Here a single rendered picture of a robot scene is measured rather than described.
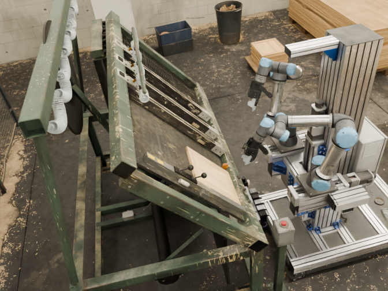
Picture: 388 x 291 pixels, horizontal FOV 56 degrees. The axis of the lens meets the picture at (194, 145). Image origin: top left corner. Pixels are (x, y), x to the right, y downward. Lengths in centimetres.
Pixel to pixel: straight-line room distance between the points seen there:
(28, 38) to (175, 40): 285
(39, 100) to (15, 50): 622
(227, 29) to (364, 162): 448
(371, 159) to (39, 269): 316
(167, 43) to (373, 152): 464
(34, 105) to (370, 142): 227
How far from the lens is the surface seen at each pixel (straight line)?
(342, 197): 291
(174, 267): 271
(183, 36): 690
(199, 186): 246
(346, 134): 232
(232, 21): 694
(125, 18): 623
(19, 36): 794
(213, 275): 356
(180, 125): 295
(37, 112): 179
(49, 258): 409
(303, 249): 349
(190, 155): 275
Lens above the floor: 308
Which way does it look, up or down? 40 degrees down
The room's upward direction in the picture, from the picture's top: 8 degrees counter-clockwise
